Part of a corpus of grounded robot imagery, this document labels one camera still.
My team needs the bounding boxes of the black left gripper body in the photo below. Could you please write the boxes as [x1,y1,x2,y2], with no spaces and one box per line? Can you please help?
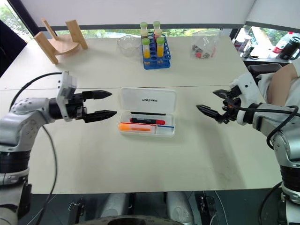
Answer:
[67,92,88,121]

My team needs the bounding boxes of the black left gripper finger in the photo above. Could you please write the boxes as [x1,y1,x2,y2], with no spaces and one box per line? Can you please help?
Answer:
[82,90,113,100]
[83,110,118,124]

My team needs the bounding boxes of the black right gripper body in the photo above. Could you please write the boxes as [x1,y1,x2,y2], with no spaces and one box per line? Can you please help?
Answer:
[218,86,242,124]

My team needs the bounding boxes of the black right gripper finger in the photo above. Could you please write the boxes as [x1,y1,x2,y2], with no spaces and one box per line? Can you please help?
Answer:
[212,89,229,99]
[196,104,224,121]

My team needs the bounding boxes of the orange highlighter marker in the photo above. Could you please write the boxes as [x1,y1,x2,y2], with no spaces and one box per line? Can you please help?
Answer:
[119,123,158,134]

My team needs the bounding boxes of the black marker with red cap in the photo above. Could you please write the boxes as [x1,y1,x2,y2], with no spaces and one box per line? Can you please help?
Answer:
[129,117,165,125]

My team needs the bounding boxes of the white plastic pencil case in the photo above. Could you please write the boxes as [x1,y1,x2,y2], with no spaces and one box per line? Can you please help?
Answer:
[117,87,177,138]

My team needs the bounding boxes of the dark chair backrest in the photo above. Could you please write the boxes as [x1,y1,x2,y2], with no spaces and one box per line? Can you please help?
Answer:
[247,62,283,79]

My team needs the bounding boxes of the clear plastic bag with parts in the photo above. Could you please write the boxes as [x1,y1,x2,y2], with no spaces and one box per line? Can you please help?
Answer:
[190,29,224,60]

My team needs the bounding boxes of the white cup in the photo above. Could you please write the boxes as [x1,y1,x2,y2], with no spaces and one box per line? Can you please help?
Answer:
[233,33,253,53]

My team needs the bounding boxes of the clear plastic beaker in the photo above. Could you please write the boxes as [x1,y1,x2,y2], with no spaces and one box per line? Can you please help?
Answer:
[117,34,142,58]

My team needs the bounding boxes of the seated person in white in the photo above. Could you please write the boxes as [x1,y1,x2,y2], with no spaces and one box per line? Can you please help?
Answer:
[256,61,300,106]

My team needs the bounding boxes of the curved wooden stand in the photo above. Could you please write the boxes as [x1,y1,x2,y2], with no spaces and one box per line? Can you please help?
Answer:
[33,18,89,65]

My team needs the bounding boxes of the blue test tube rack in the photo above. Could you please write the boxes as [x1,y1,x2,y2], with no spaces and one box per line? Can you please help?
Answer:
[141,32,173,70]

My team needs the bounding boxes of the green-capped tube, orange liquid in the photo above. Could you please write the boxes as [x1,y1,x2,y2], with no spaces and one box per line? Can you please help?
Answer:
[156,37,165,59]
[142,38,151,59]

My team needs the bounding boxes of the red and white bottle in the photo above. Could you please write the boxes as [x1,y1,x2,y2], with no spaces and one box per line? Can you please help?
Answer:
[272,31,293,54]

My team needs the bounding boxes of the green-capped tube, dark contents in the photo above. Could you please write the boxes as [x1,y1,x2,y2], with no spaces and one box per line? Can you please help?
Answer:
[140,21,148,39]
[153,20,163,38]

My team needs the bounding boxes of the black jug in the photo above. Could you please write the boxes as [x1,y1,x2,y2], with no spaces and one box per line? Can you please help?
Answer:
[278,32,300,61]

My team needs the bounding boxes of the dark blue panel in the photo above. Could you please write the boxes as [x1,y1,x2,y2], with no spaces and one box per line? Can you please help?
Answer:
[0,18,27,78]

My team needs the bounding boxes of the silver robot leg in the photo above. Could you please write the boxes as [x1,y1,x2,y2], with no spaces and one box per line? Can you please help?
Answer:
[100,193,129,221]
[165,191,195,225]

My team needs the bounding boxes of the dark rounded robot torso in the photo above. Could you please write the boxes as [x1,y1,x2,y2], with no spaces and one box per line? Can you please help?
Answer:
[81,213,182,225]

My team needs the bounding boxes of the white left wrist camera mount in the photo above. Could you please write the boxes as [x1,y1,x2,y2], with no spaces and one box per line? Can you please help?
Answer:
[57,71,78,122]

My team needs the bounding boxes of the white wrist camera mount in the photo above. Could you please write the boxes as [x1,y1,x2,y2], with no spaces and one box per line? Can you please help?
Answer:
[228,72,259,104]
[57,71,78,122]

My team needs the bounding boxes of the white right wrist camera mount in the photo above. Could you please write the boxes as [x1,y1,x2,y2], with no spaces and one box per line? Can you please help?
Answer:
[228,72,259,104]

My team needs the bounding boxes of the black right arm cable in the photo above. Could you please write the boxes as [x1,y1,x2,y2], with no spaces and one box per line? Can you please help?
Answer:
[236,104,300,150]

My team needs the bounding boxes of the thin white cable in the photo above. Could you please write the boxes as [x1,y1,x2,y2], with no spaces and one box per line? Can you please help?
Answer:
[209,191,232,225]

